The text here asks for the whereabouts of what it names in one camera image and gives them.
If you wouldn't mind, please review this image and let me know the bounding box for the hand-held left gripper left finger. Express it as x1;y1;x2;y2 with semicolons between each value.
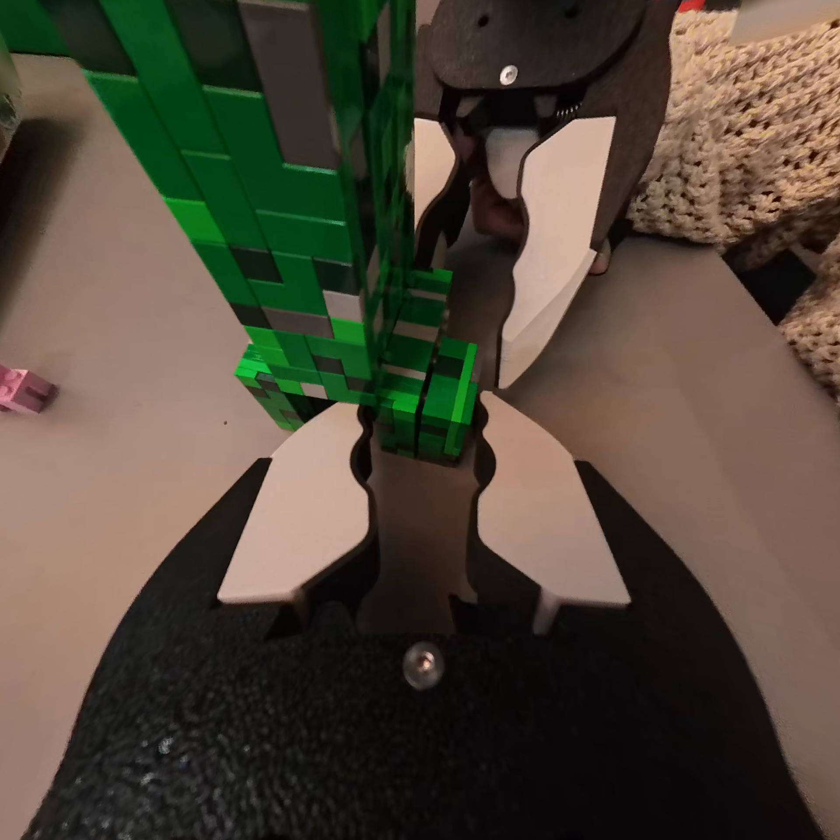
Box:
217;400;383;630

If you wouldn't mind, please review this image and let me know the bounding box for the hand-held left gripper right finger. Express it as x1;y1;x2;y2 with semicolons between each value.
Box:
467;390;633;636

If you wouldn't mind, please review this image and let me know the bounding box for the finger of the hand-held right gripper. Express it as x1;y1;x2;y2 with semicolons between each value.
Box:
412;118;473;273
497;117;618;389

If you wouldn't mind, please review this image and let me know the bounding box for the green lego block tan tile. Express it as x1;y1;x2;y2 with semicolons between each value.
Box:
377;336;480;468

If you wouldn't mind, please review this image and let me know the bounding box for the tall green creeper lego model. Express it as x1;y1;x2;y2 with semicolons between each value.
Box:
0;0;455;434

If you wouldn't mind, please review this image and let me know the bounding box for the person's right forearm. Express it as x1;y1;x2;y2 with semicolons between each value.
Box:
623;13;840;263

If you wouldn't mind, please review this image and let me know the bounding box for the pink lego pig figure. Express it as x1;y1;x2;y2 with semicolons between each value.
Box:
0;366;60;416

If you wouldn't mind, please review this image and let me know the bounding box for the person's right hand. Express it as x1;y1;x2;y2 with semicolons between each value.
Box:
469;172;530;237

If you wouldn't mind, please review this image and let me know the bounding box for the person's cream knit sweater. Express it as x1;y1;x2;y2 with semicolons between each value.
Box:
777;259;840;395

